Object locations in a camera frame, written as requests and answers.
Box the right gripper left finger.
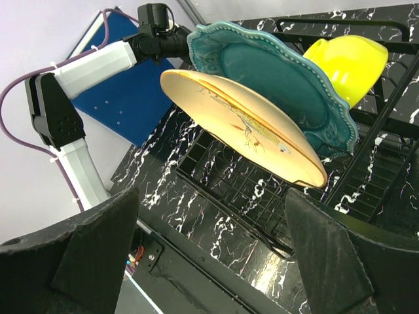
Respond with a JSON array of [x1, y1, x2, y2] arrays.
[[1, 188, 139, 313]]

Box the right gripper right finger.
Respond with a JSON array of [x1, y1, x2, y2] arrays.
[[285, 188, 418, 313]]

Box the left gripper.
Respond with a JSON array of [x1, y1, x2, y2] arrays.
[[130, 3, 191, 64]]

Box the teal scalloped plate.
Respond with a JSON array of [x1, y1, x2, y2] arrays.
[[187, 22, 359, 158]]

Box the black wire dish rack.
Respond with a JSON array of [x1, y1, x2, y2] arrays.
[[163, 22, 418, 260]]

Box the beige bird plate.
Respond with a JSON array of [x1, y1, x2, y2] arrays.
[[160, 69, 327, 188]]

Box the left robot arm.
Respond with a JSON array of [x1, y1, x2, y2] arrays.
[[25, 3, 190, 211]]

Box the blue binder left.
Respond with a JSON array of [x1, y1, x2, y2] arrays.
[[68, 12, 174, 147]]

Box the yellow bowl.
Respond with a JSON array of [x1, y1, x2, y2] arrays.
[[303, 35, 389, 107]]

